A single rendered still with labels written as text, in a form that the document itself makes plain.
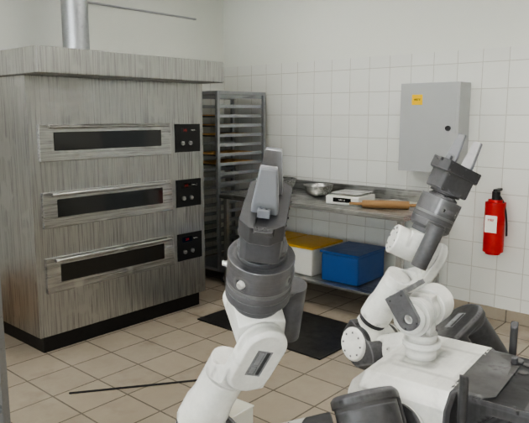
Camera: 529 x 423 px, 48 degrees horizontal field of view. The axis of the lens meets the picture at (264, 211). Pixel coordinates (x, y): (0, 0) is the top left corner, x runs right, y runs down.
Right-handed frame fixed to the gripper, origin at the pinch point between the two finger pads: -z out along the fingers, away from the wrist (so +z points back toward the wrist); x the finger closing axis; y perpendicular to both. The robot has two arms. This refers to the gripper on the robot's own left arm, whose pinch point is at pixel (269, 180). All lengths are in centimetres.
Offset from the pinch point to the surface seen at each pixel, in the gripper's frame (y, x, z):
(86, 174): -147, 282, 174
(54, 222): -158, 248, 194
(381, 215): 61, 319, 196
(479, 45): 118, 410, 88
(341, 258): 40, 336, 252
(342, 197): 33, 359, 208
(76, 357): -131, 206, 271
